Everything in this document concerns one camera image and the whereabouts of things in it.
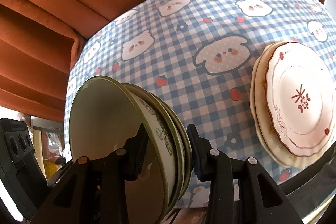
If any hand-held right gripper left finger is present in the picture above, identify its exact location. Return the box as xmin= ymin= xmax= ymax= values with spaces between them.
xmin=31 ymin=123 xmax=150 ymax=224

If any small plate with red pattern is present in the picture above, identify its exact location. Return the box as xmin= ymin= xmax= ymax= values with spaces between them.
xmin=265 ymin=42 xmax=335 ymax=157

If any blue checked bear tablecloth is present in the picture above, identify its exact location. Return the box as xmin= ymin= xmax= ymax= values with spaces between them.
xmin=64 ymin=0 xmax=336 ymax=210

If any scalloped plate with yellow flowers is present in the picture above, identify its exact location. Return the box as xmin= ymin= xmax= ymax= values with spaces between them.
xmin=249 ymin=43 xmax=324 ymax=169

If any yellow basket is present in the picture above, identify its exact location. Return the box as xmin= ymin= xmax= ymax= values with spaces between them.
xmin=43 ymin=161 xmax=66 ymax=180

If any wooden shelf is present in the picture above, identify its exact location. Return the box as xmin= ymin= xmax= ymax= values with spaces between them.
xmin=31 ymin=127 xmax=44 ymax=161

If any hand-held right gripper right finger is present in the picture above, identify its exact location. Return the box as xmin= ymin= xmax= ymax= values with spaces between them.
xmin=186 ymin=124 xmax=289 ymax=224

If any white plastic bag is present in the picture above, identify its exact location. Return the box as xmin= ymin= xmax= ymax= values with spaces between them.
xmin=42 ymin=130 xmax=67 ymax=159

